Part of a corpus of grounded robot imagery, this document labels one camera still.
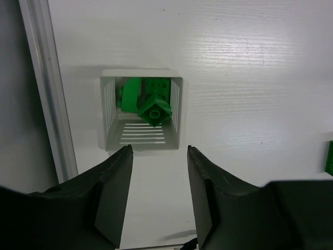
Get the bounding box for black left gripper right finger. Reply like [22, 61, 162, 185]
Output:
[187, 146, 332, 249]

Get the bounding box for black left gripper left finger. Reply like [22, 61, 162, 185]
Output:
[1, 145, 133, 249]

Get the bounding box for green legos in container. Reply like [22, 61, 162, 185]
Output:
[118, 77, 172, 127]

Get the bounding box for small green square lego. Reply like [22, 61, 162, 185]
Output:
[324, 140, 333, 176]

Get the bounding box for white slotted container near left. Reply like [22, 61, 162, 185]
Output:
[95, 69, 186, 153]

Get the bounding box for aluminium table edge rail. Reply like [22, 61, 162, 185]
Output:
[19, 1, 78, 183]

